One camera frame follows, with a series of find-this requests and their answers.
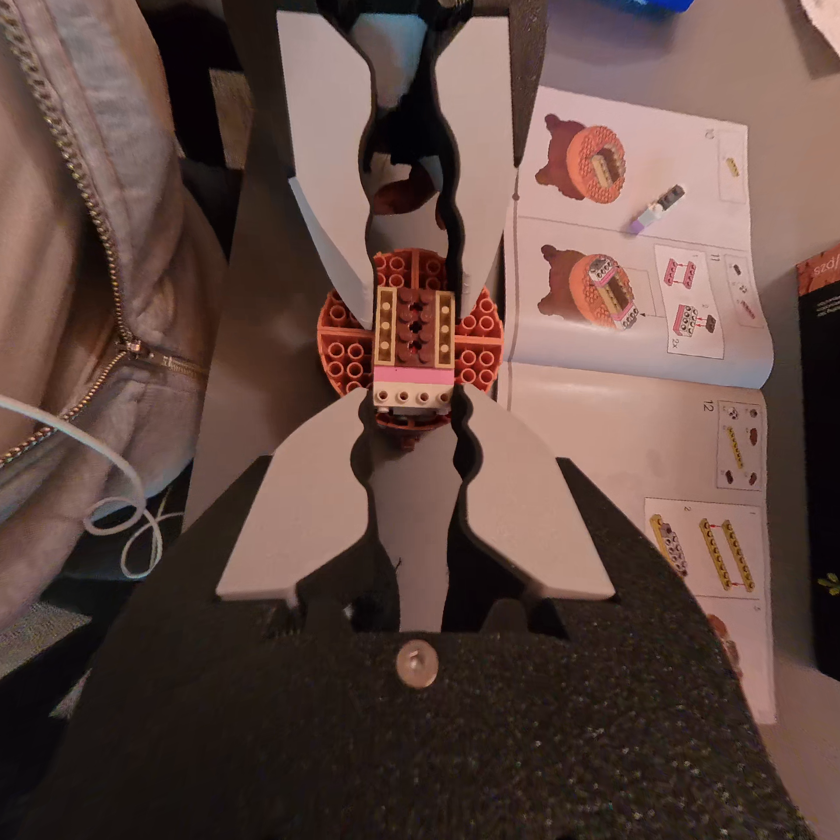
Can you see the dark building set box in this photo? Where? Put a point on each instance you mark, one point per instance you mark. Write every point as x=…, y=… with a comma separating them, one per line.
x=820, y=460

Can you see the white paper bag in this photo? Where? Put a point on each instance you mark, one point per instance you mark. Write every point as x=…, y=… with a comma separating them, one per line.
x=820, y=20

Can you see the tan brick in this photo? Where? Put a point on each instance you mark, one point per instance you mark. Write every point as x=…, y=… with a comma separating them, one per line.
x=445, y=331
x=386, y=328

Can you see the open building instruction booklet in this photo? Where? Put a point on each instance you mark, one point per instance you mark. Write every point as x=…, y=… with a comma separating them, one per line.
x=617, y=433

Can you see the round orange lego pot build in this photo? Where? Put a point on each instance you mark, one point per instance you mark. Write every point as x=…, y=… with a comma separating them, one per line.
x=348, y=348

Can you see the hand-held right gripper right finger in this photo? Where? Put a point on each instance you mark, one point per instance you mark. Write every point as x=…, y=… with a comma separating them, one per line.
x=532, y=525

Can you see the person's left hand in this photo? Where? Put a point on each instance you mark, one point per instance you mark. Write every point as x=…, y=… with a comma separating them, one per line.
x=400, y=194

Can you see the grey desk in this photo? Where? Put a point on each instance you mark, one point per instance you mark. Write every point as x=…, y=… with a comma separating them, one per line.
x=788, y=158

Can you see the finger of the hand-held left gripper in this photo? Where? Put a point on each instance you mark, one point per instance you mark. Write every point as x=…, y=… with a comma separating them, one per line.
x=322, y=131
x=486, y=131

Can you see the blue plastic bin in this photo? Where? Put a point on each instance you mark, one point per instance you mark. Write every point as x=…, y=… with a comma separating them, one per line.
x=650, y=5

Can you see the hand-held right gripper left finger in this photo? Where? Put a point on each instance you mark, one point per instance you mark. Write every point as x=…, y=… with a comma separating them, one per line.
x=295, y=525

